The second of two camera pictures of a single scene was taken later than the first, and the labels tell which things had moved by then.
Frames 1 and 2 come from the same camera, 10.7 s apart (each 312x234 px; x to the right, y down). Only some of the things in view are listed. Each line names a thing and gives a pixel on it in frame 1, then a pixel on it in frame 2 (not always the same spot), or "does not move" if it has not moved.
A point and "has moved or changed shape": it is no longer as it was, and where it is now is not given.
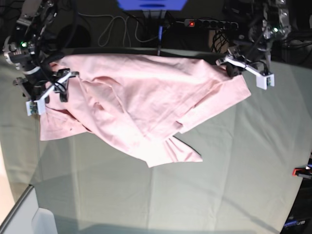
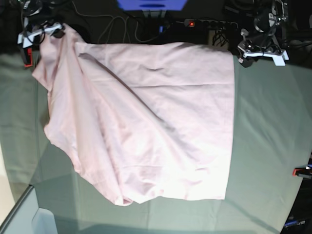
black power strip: (209, 24) does not move
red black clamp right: (305, 172) does not move
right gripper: (263, 79) to (251, 47)
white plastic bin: (43, 222) does not move
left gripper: (36, 90) to (25, 38)
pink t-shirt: (132, 104) has moved or changed shape
